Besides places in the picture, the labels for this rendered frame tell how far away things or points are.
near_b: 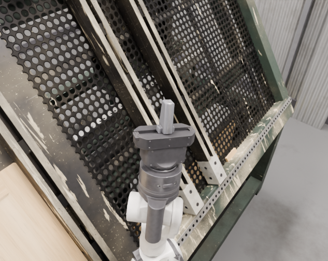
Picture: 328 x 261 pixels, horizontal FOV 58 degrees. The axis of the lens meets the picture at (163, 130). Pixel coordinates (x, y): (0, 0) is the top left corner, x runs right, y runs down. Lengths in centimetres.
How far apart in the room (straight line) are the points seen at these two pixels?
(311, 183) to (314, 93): 86
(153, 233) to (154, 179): 12
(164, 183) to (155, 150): 7
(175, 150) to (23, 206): 51
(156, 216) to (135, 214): 7
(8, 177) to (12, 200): 6
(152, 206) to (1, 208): 46
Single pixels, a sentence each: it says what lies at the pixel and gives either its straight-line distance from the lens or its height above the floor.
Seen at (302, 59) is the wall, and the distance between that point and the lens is 320.
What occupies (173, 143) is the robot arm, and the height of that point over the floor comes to 158.
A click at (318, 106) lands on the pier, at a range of 318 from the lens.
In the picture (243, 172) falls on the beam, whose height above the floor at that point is 84.
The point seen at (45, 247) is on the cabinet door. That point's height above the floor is 115.
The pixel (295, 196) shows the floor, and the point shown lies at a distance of 263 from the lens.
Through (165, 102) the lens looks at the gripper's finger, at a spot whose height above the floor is 165.
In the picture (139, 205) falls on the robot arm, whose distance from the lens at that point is 66.
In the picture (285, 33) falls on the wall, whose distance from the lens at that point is 317.
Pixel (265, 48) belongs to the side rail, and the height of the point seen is 118.
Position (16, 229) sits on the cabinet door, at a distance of 94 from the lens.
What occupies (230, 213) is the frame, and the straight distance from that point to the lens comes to 216.
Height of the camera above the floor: 197
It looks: 42 degrees down
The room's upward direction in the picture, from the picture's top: straight up
